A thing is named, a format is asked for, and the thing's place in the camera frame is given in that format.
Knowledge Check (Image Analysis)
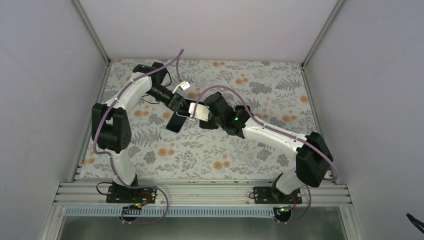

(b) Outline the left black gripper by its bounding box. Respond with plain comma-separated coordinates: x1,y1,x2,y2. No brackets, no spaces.
146,85,190,113

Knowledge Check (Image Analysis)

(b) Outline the black phone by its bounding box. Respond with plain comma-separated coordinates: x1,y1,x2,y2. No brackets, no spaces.
165,112,187,134

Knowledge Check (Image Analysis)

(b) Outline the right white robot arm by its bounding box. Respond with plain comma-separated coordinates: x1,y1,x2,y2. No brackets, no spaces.
189,92,334,204

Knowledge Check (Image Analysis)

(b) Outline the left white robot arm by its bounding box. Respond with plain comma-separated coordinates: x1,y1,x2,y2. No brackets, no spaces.
91,62,190,203

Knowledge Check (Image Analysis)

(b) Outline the floral patterned table mat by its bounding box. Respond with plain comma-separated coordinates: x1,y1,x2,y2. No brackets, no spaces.
79,58,332,181

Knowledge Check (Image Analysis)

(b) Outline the black object at corner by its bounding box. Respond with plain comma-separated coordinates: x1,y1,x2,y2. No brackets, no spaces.
406,213,424,233

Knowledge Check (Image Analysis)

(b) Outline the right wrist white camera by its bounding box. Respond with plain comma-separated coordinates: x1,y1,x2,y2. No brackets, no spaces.
192,102,210,122

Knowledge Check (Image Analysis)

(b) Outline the wrist white camera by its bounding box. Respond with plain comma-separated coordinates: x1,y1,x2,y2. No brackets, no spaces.
172,81,191,94
192,102,210,122

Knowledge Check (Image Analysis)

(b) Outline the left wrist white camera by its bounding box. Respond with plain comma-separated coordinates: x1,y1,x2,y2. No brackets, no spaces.
172,81,191,94

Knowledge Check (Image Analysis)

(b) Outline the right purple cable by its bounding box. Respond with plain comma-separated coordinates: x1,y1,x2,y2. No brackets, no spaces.
192,85,340,225

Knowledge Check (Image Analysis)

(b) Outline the purple cable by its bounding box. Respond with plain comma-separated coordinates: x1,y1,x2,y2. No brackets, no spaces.
192,85,340,225
92,48,185,226

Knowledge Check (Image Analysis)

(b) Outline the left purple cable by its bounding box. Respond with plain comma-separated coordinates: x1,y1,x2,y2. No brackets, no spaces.
92,48,185,226

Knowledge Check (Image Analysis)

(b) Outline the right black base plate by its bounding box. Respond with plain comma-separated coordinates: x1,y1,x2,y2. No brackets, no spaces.
248,186,303,205

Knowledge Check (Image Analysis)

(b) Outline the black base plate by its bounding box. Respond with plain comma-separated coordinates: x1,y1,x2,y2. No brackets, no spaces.
105,185,157,204
248,186,303,205

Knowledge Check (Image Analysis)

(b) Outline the perforated grey cable tray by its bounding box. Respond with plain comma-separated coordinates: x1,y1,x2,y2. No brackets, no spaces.
64,206,275,218

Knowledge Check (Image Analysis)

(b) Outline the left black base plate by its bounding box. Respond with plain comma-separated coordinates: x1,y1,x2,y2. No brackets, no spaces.
105,185,157,204

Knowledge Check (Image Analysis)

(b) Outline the aluminium front rail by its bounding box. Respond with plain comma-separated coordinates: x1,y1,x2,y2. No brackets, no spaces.
53,181,353,207

